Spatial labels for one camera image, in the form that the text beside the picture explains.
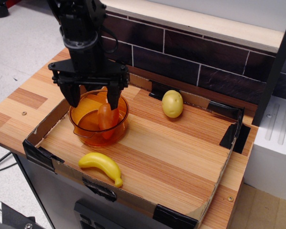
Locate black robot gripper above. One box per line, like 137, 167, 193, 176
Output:
48, 32, 129, 110

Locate orange plastic toy carrot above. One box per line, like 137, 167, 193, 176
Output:
97, 103, 119, 140

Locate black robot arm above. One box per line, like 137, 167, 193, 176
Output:
48, 0, 129, 110

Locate orange transparent plastic pot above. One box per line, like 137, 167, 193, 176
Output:
69, 88, 129, 146

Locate cardboard fence with black tape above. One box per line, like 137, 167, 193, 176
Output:
23, 71, 257, 229

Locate yellow plastic toy banana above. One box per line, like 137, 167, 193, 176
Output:
78, 152, 123, 187

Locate yellow plastic toy potato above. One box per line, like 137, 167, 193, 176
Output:
162, 90, 184, 118

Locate black control box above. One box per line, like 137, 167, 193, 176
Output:
74, 202, 116, 229

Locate dark brick pattern backsplash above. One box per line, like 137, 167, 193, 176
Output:
104, 0, 286, 108

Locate white grooved sink block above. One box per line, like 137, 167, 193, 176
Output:
244, 96, 286, 200

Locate black metal bracket with screw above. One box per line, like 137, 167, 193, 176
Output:
0, 201, 38, 229

